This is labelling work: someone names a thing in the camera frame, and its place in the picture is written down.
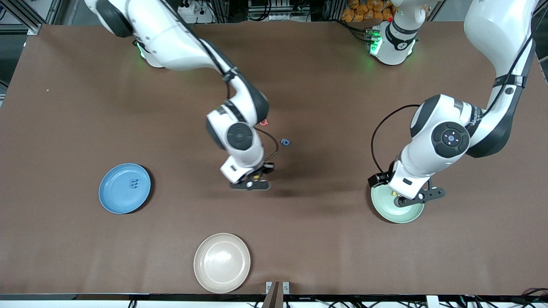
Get beige plate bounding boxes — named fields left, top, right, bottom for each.
left=194, top=233, right=251, bottom=294

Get orange snack packets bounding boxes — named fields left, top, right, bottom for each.
left=341, top=0, right=394, bottom=23

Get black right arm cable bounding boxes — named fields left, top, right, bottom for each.
left=169, top=0, right=280, bottom=163

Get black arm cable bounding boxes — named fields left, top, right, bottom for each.
left=371, top=0, right=548, bottom=174
left=169, top=0, right=280, bottom=163

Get aluminium frame profile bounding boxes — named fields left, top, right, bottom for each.
left=0, top=0, right=60, bottom=36

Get brown table cover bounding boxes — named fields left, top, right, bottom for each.
left=0, top=21, right=548, bottom=296

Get blue plate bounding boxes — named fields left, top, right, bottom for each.
left=99, top=163, right=152, bottom=214

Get grey electronics rack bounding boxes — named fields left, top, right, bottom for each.
left=247, top=0, right=312, bottom=22

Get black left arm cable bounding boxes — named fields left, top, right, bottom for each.
left=371, top=0, right=548, bottom=174

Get black base cable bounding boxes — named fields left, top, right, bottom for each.
left=340, top=19, right=372, bottom=43

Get white power strip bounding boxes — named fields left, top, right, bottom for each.
left=178, top=0, right=214, bottom=24

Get brown stand post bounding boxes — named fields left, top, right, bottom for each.
left=262, top=281, right=281, bottom=308

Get green plate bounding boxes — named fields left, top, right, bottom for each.
left=371, top=184, right=426, bottom=224

